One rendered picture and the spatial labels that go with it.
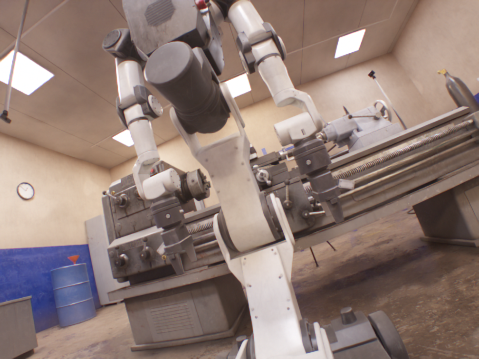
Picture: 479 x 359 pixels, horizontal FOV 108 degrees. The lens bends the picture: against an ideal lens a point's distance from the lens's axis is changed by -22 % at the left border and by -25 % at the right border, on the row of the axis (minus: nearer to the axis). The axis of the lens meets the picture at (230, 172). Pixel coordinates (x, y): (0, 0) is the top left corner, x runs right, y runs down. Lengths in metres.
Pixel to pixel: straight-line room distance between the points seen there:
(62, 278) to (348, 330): 3.94
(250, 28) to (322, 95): 4.92
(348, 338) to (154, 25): 1.03
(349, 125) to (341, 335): 1.43
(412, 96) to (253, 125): 3.79
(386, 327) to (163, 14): 1.07
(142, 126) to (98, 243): 4.61
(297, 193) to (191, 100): 0.95
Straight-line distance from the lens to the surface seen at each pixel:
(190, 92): 0.49
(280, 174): 1.33
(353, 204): 1.54
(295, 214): 1.31
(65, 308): 4.25
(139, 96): 0.75
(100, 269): 5.24
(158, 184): 0.66
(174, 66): 0.47
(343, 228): 1.34
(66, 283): 4.20
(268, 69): 0.64
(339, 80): 5.87
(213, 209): 1.54
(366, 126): 1.83
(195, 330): 1.68
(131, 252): 1.68
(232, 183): 0.59
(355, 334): 0.79
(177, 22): 0.67
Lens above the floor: 0.58
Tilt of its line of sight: 17 degrees up
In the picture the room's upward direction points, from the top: 19 degrees counter-clockwise
